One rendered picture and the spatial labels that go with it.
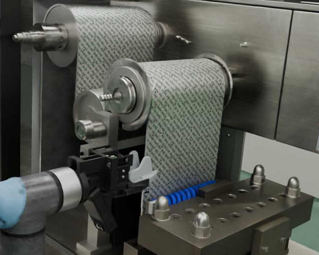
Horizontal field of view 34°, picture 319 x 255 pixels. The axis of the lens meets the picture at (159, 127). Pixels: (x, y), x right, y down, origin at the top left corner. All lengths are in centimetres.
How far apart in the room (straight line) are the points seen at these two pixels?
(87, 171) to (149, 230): 18
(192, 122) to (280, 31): 29
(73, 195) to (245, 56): 57
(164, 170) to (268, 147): 303
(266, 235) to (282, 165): 300
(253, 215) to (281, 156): 296
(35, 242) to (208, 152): 48
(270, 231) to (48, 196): 46
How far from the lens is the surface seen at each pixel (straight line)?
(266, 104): 124
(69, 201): 91
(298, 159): 398
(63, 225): 128
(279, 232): 112
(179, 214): 106
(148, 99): 101
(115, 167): 96
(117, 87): 105
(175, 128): 110
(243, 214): 110
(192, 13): 137
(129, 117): 105
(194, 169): 118
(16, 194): 86
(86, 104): 118
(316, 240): 346
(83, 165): 93
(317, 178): 394
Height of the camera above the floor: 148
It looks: 16 degrees down
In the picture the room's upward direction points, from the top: 5 degrees clockwise
